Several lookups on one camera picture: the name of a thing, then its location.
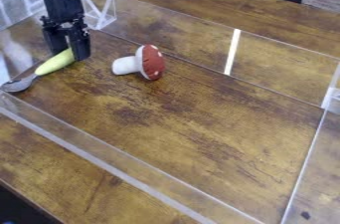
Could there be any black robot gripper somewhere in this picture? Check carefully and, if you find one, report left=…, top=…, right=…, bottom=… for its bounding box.
left=42, top=0, right=91, bottom=61

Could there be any green handled metal spoon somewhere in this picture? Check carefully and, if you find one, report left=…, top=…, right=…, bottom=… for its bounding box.
left=0, top=48, right=75, bottom=93

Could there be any red and white toy mushroom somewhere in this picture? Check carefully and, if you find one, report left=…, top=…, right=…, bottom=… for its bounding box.
left=112, top=45, right=166, bottom=81

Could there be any clear acrylic triangle bracket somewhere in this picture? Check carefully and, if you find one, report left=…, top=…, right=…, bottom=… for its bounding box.
left=82, top=0, right=118, bottom=30

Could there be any clear acrylic enclosure wall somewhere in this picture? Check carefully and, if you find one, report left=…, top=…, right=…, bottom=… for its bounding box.
left=2, top=0, right=340, bottom=224

